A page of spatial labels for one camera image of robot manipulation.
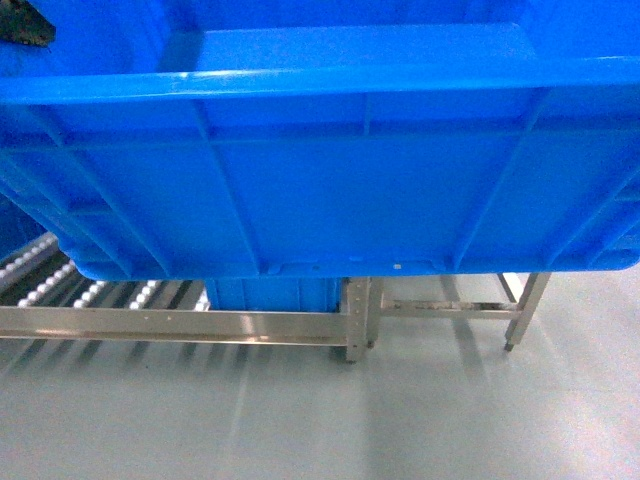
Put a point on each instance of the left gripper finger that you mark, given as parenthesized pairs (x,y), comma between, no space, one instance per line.
(23,24)

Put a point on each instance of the blue crate on shelf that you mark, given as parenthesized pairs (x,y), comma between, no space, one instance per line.
(306,295)

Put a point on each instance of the blue plastic crate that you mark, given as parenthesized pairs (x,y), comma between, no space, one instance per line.
(249,139)

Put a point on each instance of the steel roller shelf rack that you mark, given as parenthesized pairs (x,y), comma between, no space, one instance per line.
(43,296)

